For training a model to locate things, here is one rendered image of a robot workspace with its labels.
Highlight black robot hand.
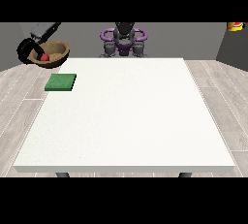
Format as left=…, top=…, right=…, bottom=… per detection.
left=16, top=37, right=47, bottom=65

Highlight brown wooden bowl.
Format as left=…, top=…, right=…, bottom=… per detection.
left=28, top=40, right=71, bottom=70

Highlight green square pad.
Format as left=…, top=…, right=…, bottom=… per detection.
left=44, top=73, right=78, bottom=92

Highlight grey robot trunk purple rings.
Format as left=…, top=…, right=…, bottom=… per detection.
left=99, top=21, right=150, bottom=59

